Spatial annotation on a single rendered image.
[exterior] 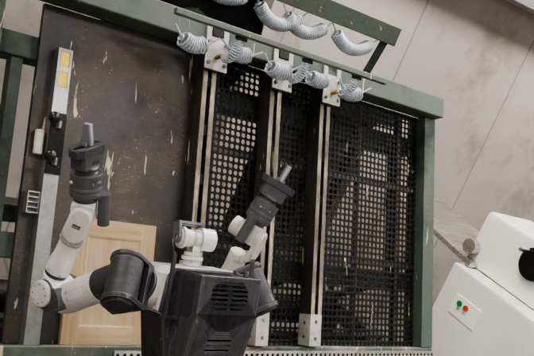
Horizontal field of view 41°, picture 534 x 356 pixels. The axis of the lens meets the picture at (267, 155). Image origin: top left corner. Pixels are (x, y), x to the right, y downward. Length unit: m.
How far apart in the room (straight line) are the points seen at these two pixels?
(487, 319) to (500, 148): 2.24
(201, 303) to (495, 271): 3.17
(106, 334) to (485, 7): 4.27
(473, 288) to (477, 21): 2.19
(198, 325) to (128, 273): 0.23
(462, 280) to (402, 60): 1.74
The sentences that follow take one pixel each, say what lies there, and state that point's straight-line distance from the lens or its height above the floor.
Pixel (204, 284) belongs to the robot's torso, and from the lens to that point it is 1.90.
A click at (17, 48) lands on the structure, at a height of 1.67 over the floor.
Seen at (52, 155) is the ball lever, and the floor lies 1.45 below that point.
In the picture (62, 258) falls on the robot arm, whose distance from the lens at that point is 2.13.
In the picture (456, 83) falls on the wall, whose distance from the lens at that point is 5.97.
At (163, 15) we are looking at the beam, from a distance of 2.63.
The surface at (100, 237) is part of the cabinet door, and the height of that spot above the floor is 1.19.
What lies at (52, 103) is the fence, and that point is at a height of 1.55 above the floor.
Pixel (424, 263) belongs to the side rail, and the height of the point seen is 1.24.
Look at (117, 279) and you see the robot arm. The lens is 1.94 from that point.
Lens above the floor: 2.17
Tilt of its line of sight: 13 degrees down
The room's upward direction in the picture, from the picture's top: 22 degrees clockwise
